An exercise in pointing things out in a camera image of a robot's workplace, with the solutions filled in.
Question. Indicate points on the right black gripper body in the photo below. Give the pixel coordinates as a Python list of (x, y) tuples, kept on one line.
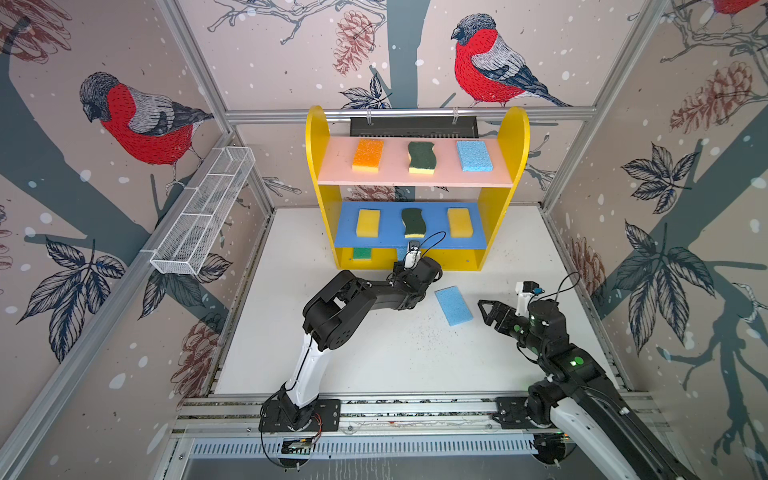
[(532, 345)]

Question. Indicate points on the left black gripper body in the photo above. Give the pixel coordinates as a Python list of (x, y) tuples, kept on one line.
[(399, 273)]

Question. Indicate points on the blue sponge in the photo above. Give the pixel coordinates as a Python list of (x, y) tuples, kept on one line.
[(474, 156), (453, 305)]

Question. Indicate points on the dark green scrub sponge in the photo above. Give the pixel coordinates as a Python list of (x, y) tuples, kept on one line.
[(413, 223), (422, 159)]

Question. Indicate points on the green topped yellow sponge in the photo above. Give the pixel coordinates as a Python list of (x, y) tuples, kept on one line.
[(362, 254)]

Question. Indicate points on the yellow sponge front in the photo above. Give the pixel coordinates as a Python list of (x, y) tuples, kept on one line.
[(460, 223)]

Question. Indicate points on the dark green scrub sponge front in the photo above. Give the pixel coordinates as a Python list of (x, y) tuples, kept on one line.
[(422, 159)]

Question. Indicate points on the orange topped yellow sponge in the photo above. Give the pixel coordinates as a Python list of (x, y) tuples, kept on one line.
[(368, 156)]

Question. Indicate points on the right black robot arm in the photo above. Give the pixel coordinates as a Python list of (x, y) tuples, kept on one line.
[(577, 398)]

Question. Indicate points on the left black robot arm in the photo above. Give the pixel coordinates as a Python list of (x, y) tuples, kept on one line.
[(334, 314)]

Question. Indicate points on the yellow shelf with coloured boards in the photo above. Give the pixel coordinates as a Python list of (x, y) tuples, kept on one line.
[(330, 164)]

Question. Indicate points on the black vent grille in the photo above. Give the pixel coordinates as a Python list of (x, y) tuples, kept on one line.
[(415, 127)]

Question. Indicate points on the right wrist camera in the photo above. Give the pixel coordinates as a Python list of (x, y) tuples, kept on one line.
[(526, 291)]

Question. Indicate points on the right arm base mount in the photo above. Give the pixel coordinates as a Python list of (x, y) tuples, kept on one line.
[(529, 411)]

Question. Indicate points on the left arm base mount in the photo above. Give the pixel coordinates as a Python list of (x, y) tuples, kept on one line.
[(278, 414)]

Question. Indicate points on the white wire mesh basket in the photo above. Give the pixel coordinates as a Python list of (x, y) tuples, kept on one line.
[(186, 246)]

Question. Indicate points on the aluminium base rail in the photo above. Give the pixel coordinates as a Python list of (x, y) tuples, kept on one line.
[(383, 413)]

